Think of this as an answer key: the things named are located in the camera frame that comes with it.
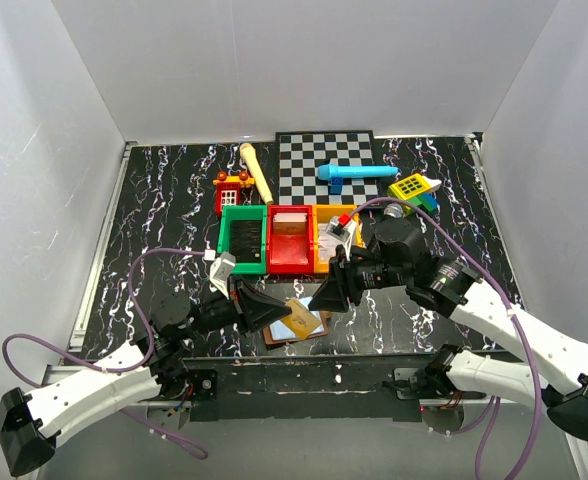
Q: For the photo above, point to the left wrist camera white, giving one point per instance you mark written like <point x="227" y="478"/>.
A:
<point x="220" y="271"/>

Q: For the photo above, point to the yellow green block toy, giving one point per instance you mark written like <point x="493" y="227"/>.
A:
<point x="417" y="190"/>

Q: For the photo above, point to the beige toy microphone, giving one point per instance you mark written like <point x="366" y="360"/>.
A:
<point x="249" y="156"/>

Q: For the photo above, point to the checkered chess board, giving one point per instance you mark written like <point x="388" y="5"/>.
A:
<point x="300" y="153"/>

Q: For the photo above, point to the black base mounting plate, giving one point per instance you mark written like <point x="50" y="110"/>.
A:
<point x="316" y="387"/>

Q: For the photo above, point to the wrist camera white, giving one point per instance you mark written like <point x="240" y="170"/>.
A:
<point x="220" y="271"/>
<point x="343" y="228"/>

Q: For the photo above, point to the brown leather card holder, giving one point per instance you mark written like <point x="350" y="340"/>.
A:
<point x="294" y="330"/>

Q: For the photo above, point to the yellow plastic bin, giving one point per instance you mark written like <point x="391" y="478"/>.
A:
<point x="323" y="214"/>

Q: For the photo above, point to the blue toy microphone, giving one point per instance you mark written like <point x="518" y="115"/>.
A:
<point x="327" y="171"/>

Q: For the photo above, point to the black card in green bin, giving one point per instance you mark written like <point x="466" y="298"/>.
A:
<point x="245" y="240"/>

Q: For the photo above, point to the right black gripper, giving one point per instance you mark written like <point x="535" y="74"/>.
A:
<point x="339" y="283"/>

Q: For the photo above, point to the black silver microphone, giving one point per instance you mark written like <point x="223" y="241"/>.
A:
<point x="394" y="210"/>

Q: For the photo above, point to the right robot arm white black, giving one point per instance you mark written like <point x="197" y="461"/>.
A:
<point x="552" y="370"/>

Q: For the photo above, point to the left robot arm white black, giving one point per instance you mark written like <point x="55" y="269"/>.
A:
<point x="34" y="423"/>

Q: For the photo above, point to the cards in yellow bin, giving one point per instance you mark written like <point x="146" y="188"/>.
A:
<point x="326" y="244"/>

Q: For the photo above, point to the green plastic bin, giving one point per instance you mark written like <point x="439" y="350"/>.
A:
<point x="244" y="212"/>

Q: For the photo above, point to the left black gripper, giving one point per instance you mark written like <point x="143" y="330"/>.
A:
<point x="256" y="309"/>

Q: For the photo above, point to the small blue toy block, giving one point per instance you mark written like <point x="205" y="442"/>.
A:
<point x="335" y="186"/>

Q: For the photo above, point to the red plastic bin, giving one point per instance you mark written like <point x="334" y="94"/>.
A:
<point x="290" y="254"/>

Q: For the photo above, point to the card stack in red bin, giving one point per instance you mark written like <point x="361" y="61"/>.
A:
<point x="290" y="223"/>

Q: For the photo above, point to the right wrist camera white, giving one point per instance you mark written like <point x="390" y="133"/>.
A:
<point x="343" y="228"/>

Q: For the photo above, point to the red toy block house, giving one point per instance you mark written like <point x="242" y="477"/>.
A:
<point x="228" y="188"/>

